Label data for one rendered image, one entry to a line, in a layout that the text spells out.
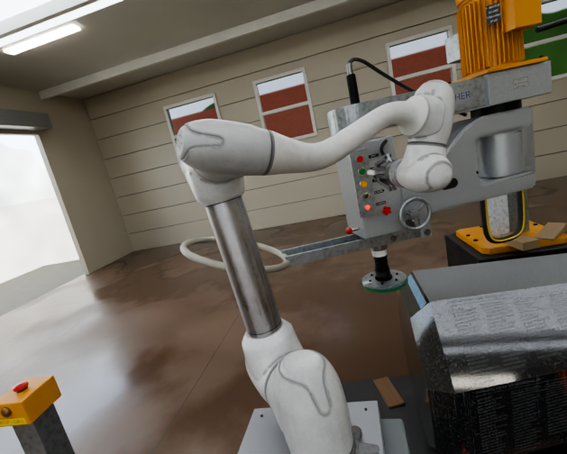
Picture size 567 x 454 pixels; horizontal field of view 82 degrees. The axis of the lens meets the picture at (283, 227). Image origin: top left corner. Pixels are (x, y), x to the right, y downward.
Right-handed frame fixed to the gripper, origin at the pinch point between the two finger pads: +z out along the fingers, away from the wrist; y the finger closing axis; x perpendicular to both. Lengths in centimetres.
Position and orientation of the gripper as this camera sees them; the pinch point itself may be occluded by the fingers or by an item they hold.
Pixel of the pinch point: (374, 171)
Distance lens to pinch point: 129.0
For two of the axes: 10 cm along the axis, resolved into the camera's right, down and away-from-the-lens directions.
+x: 9.7, -2.4, 0.9
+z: -1.4, -1.8, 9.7
